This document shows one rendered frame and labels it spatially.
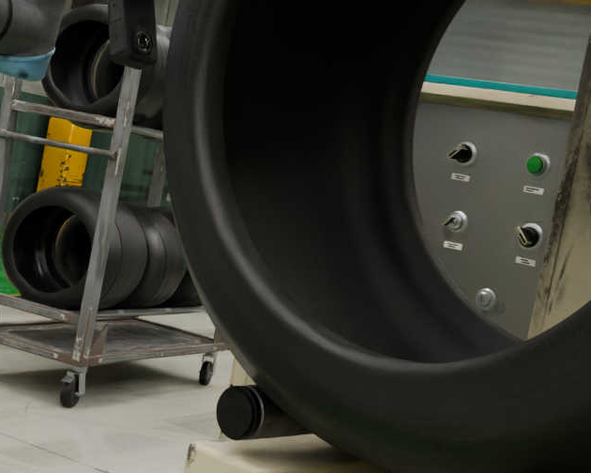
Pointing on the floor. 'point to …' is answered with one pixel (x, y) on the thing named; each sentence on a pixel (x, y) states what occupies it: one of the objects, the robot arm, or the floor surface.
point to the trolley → (90, 224)
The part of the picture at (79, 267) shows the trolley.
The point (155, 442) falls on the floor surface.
